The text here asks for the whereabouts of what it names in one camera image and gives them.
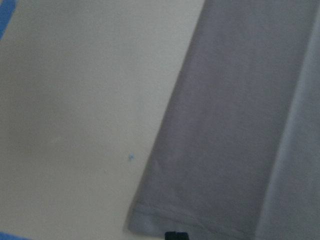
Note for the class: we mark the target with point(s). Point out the dark brown t-shirt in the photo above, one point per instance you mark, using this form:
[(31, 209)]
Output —
[(237, 156)]

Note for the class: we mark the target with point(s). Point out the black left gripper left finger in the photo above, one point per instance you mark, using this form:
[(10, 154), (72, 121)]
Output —
[(170, 235)]

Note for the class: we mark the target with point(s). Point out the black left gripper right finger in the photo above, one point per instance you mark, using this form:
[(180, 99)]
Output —
[(182, 236)]

